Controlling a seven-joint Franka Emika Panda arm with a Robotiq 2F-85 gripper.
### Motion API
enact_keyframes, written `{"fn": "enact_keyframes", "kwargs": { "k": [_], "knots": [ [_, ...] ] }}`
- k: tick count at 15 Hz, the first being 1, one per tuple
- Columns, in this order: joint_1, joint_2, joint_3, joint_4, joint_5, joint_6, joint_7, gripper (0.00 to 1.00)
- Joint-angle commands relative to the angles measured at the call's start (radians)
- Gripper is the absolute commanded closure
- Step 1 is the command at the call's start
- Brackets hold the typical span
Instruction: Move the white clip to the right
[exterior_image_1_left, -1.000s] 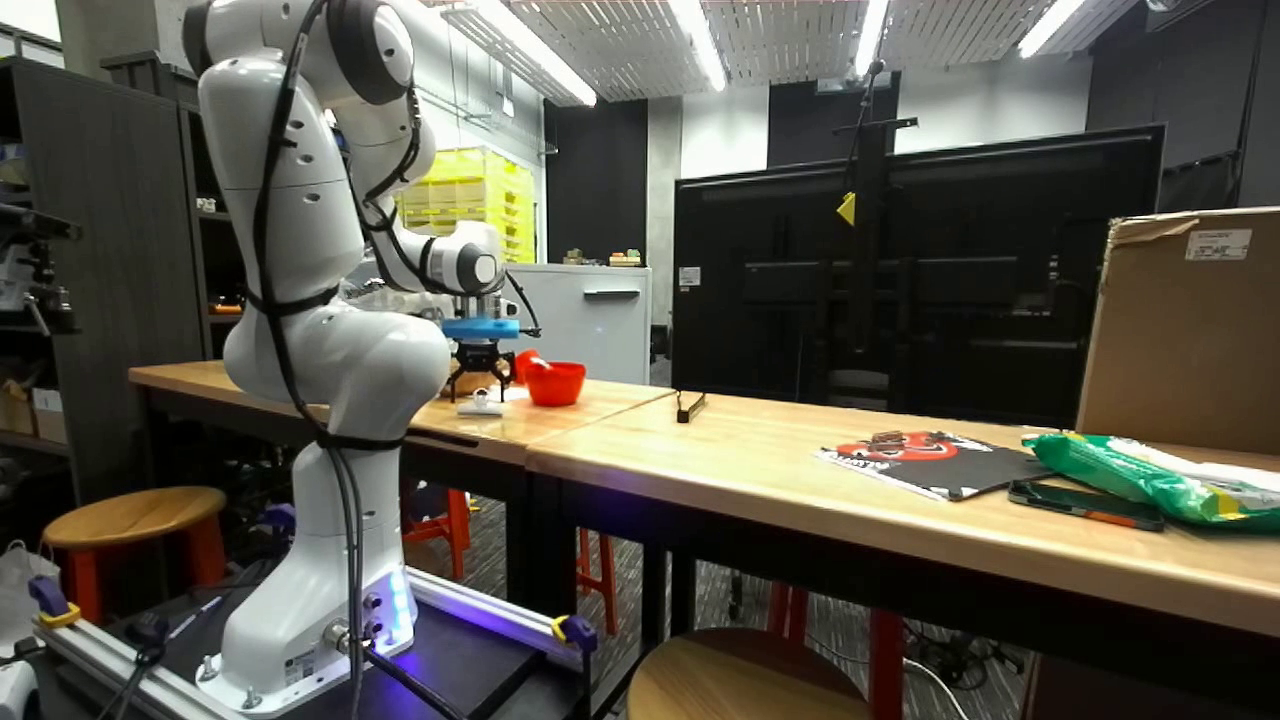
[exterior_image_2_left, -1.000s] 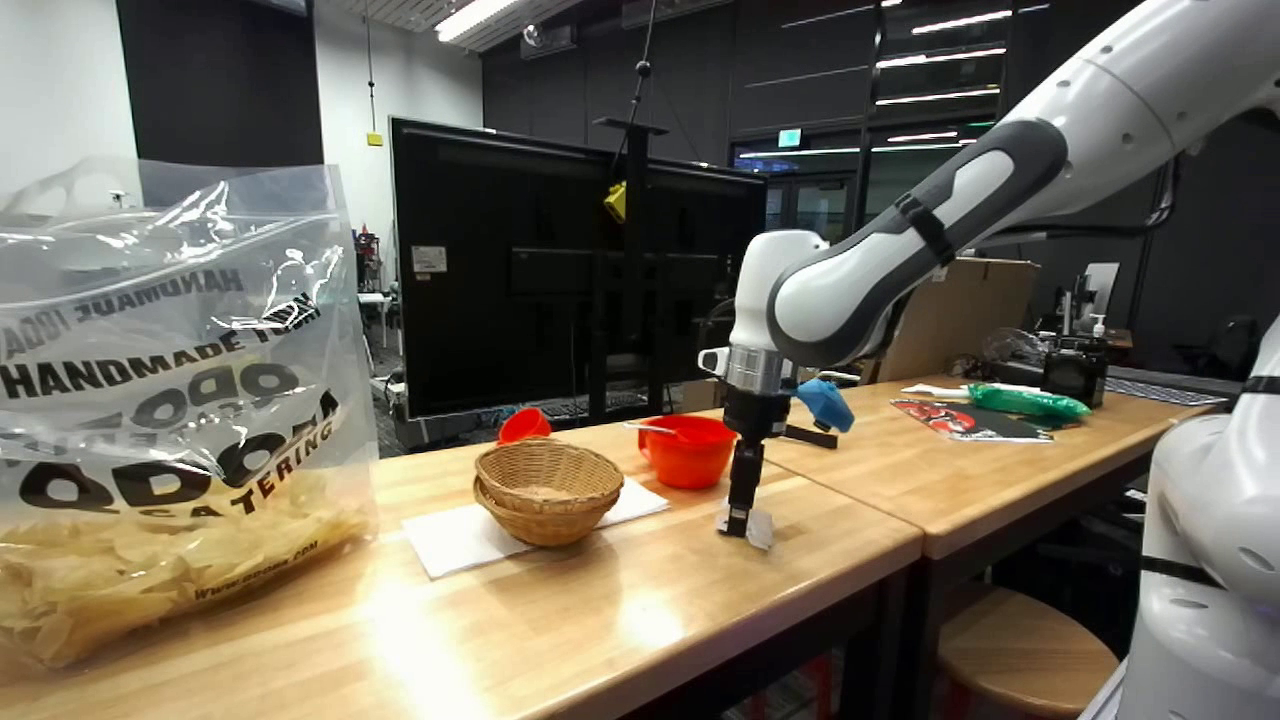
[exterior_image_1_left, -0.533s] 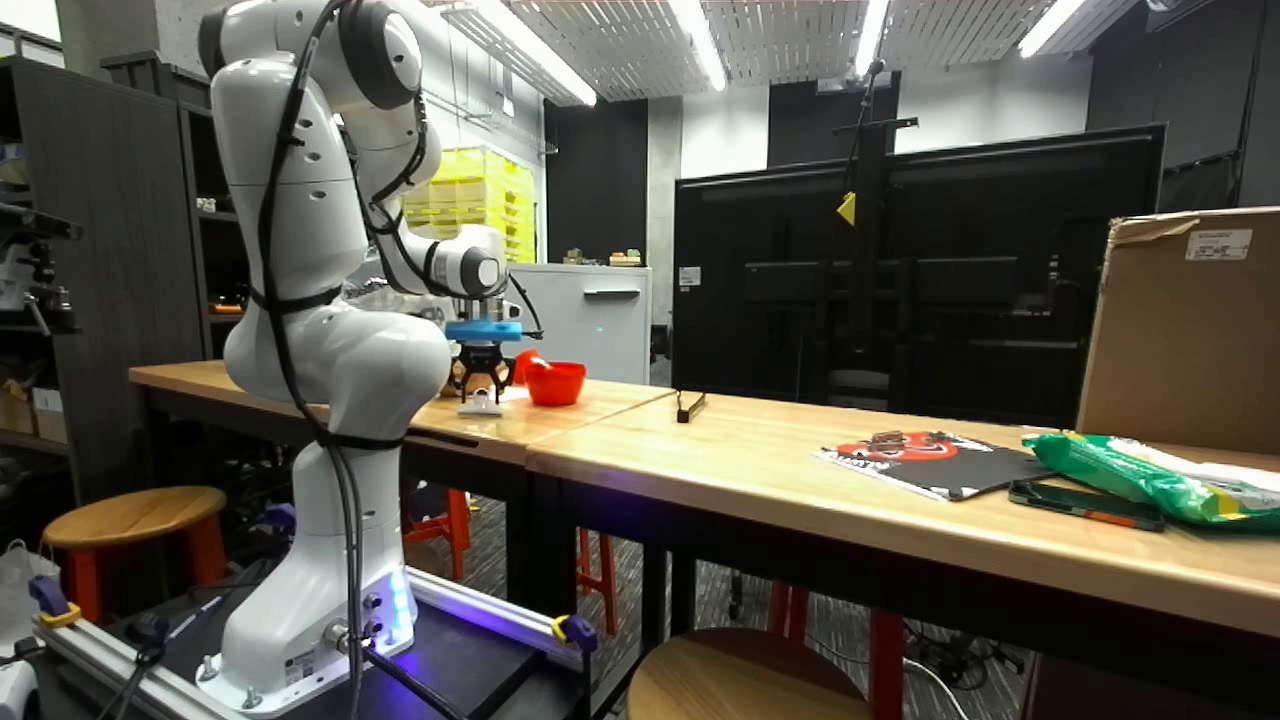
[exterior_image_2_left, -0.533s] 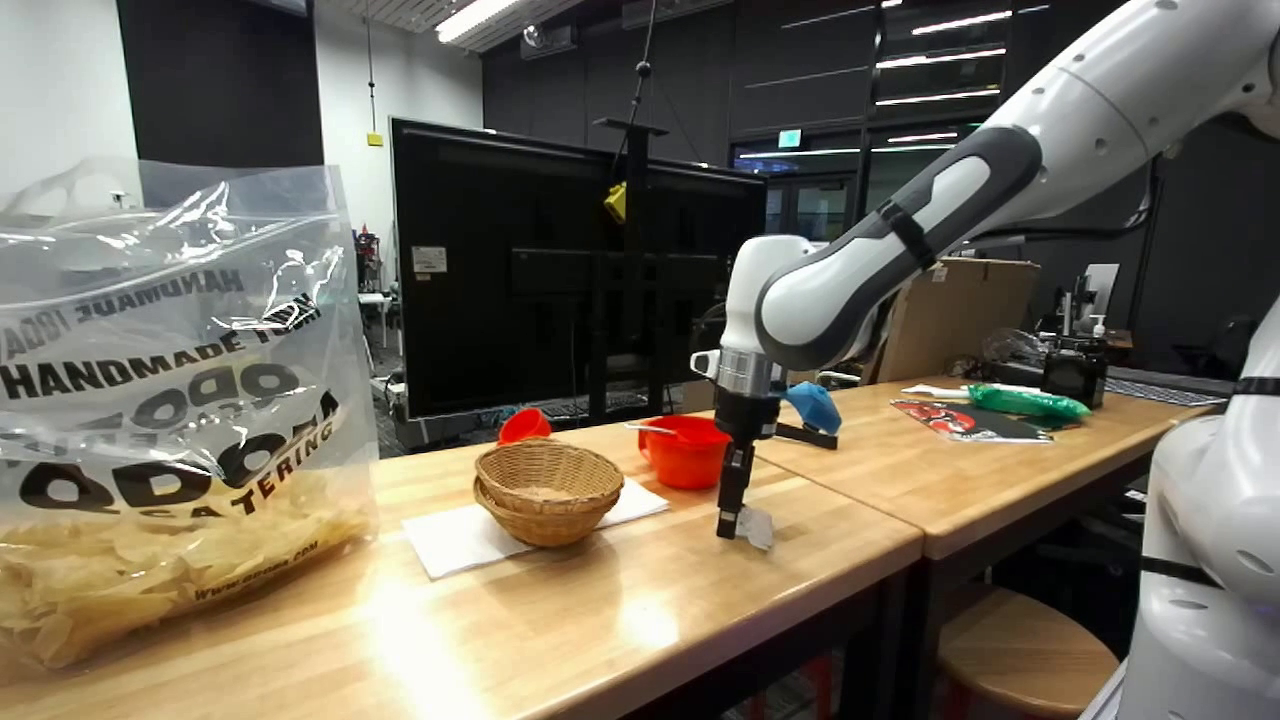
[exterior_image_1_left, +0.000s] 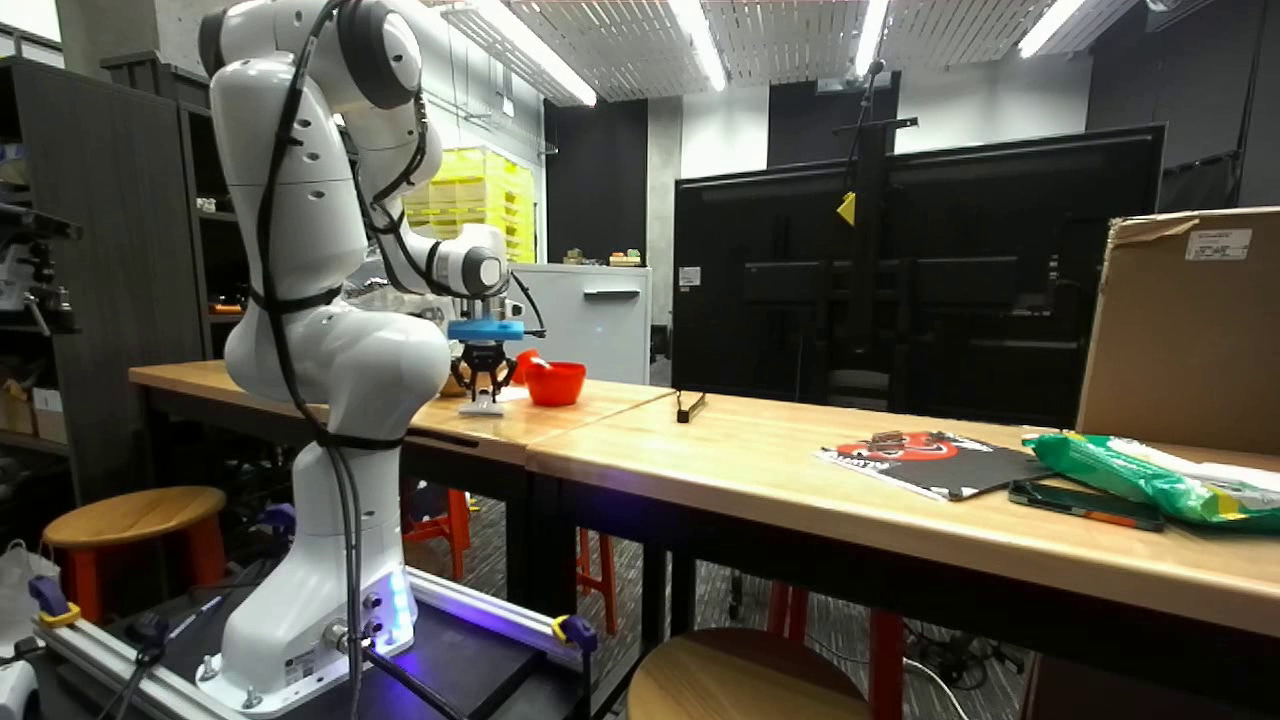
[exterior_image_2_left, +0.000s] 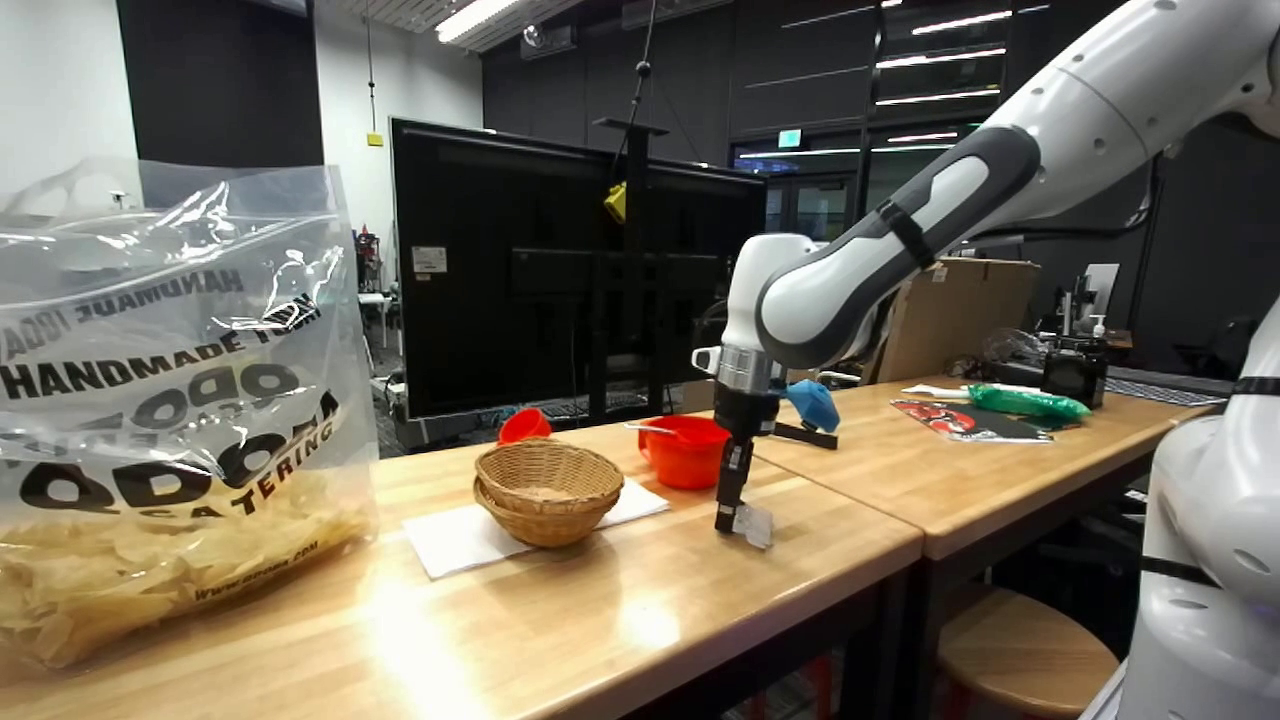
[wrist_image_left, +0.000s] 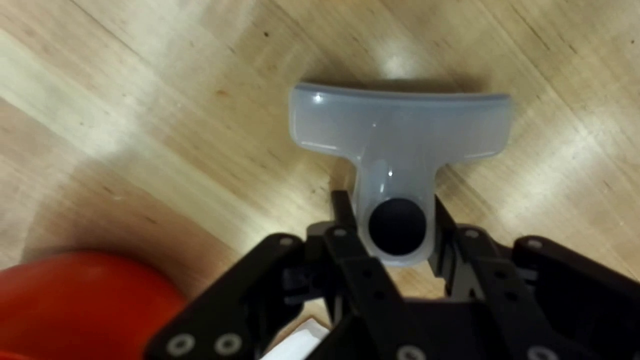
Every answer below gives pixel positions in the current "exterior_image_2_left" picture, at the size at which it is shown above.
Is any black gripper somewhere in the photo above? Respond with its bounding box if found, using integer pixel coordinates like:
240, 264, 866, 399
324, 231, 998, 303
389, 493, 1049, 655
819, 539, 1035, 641
687, 342, 792, 539

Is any white clip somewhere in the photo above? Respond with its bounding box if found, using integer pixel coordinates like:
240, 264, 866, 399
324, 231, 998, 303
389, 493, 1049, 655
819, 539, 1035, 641
728, 502, 781, 557

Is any red measuring cup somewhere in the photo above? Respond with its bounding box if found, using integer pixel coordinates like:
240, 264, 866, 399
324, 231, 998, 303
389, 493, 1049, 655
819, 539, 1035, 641
632, 414, 740, 496

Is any woven wicker basket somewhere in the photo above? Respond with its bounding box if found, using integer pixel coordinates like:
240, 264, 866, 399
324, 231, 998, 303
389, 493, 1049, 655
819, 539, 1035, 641
467, 437, 629, 557

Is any wooden workbench table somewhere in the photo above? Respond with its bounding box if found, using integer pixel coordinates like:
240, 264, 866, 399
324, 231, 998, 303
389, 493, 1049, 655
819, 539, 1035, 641
726, 382, 1211, 720
0, 414, 930, 720

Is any small red lid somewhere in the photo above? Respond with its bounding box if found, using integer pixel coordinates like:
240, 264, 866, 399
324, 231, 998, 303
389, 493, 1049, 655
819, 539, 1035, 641
491, 406, 555, 453

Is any red and black magazine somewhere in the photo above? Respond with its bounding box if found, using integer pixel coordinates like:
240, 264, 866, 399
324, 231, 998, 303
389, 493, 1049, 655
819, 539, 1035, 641
887, 391, 1061, 447

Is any brown cardboard box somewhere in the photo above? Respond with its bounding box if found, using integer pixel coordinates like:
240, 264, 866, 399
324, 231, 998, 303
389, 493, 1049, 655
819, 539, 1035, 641
867, 252, 1046, 388

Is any white paper napkin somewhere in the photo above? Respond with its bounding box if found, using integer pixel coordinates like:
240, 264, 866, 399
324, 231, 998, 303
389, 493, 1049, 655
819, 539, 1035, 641
401, 475, 677, 584

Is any large black monitor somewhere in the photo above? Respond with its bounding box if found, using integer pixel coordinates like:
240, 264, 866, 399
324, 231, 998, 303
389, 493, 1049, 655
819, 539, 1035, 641
389, 118, 774, 423

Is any green plastic bag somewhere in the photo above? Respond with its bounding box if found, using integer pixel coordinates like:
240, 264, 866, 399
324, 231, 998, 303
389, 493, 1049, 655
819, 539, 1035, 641
964, 382, 1096, 433

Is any black monitor stand pole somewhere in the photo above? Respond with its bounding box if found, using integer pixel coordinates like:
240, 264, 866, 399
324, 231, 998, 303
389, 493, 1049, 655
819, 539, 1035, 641
593, 114, 671, 420

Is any round wooden stool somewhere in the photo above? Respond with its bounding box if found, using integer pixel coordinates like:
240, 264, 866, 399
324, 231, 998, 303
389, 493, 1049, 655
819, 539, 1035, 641
933, 584, 1126, 720

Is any long ceiling light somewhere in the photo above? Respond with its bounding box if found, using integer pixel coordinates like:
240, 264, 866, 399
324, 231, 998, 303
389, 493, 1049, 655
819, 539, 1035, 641
427, 0, 526, 49

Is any clear printed bag of chips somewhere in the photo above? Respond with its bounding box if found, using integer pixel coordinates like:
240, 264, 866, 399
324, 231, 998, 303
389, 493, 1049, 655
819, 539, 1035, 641
0, 158, 383, 681

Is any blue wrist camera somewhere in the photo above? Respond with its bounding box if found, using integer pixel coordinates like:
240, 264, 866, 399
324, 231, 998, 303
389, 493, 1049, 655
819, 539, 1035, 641
781, 375, 849, 439

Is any black camera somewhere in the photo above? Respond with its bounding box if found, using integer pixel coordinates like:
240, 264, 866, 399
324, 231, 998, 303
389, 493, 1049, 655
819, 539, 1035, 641
1039, 333, 1116, 414

